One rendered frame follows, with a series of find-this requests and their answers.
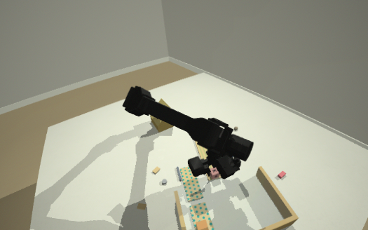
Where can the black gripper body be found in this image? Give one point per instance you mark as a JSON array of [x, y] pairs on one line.
[[198, 166]]

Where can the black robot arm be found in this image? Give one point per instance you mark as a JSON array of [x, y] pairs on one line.
[[206, 132]]

